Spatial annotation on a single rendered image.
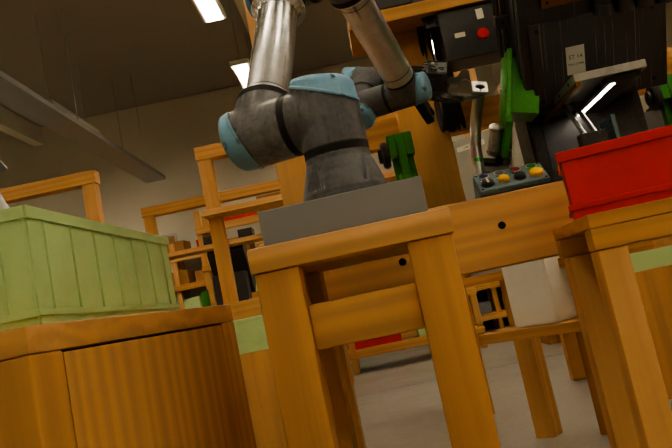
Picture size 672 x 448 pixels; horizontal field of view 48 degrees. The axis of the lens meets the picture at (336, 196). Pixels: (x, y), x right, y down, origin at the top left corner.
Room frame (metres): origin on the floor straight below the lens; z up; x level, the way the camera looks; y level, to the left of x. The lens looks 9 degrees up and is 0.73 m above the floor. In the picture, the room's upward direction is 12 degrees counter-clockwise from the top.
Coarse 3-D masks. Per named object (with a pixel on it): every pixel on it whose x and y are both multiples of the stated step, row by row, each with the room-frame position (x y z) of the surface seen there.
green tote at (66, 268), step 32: (0, 224) 1.03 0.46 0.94; (32, 224) 1.04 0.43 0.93; (64, 224) 1.14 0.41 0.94; (96, 224) 1.26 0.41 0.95; (0, 256) 1.03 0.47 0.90; (32, 256) 1.03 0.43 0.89; (64, 256) 1.13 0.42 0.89; (96, 256) 1.24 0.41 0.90; (128, 256) 1.39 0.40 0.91; (160, 256) 1.58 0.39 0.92; (0, 288) 1.03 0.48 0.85; (32, 288) 1.03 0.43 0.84; (64, 288) 1.11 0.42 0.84; (96, 288) 1.23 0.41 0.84; (128, 288) 1.37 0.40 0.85; (160, 288) 1.54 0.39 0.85; (0, 320) 1.03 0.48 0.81; (32, 320) 1.03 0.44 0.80; (64, 320) 1.10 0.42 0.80
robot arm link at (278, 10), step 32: (256, 0) 1.50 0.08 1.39; (288, 0) 1.49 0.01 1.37; (256, 32) 1.46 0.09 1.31; (288, 32) 1.46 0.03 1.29; (256, 64) 1.40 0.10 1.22; (288, 64) 1.43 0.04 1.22; (256, 96) 1.34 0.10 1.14; (224, 128) 1.33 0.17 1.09; (256, 128) 1.30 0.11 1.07; (256, 160) 1.34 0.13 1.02
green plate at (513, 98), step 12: (504, 60) 1.86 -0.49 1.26; (504, 72) 1.85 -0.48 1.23; (516, 72) 1.82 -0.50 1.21; (504, 84) 1.84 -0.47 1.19; (516, 84) 1.82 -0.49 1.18; (504, 96) 1.84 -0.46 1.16; (516, 96) 1.82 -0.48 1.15; (528, 96) 1.82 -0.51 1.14; (504, 108) 1.83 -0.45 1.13; (516, 108) 1.82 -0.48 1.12; (528, 108) 1.82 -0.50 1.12; (516, 120) 1.90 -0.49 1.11; (528, 120) 1.89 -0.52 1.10
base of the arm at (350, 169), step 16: (336, 144) 1.26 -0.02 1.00; (352, 144) 1.26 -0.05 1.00; (368, 144) 1.31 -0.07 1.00; (320, 160) 1.27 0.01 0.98; (336, 160) 1.25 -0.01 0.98; (352, 160) 1.26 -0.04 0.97; (368, 160) 1.28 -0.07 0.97; (320, 176) 1.26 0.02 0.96; (336, 176) 1.25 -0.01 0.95; (352, 176) 1.25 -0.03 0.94; (368, 176) 1.28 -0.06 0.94; (304, 192) 1.30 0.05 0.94; (320, 192) 1.25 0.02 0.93; (336, 192) 1.24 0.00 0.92
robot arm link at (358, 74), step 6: (342, 72) 1.89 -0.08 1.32; (348, 72) 1.88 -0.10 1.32; (354, 72) 1.88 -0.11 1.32; (360, 72) 1.88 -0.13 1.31; (366, 72) 1.88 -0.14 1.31; (372, 72) 1.88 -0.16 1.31; (354, 78) 1.88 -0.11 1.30; (360, 78) 1.87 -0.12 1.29; (366, 78) 1.87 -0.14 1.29; (372, 78) 1.88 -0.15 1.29; (378, 78) 1.88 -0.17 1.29; (372, 84) 1.87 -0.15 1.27; (378, 84) 1.88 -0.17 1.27
